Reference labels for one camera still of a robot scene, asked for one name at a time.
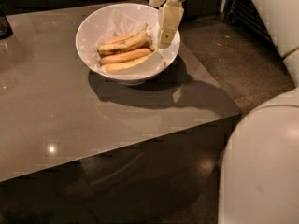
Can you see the yellow banana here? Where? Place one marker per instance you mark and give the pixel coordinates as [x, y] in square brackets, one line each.
[117, 67]

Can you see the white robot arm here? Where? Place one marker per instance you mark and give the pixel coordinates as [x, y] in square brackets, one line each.
[260, 166]

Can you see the white ceramic bowl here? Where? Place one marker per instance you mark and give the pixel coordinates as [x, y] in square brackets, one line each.
[93, 28]

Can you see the orange banana at back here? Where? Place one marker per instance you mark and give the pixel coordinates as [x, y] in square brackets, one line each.
[117, 39]

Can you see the orange banana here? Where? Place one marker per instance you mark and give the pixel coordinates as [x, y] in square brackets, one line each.
[117, 39]
[125, 57]

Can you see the orange banana in middle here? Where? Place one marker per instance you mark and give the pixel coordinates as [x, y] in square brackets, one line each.
[125, 57]

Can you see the black slatted appliance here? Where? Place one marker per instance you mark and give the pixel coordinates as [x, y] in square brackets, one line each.
[243, 11]

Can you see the dark object at table corner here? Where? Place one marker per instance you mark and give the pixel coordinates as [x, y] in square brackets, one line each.
[5, 28]

